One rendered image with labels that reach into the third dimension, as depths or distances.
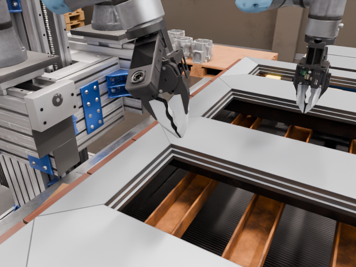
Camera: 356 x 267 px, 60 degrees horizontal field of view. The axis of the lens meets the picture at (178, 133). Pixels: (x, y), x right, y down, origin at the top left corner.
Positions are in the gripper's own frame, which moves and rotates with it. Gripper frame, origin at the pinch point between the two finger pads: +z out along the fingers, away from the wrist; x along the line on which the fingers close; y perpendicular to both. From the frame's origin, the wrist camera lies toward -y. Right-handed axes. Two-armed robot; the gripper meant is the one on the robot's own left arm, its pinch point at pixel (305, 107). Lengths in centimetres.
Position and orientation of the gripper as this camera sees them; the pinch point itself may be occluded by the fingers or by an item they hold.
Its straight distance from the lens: 94.9
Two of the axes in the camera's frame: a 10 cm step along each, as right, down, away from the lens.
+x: 8.7, 2.5, -4.3
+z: 0.0, 8.7, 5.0
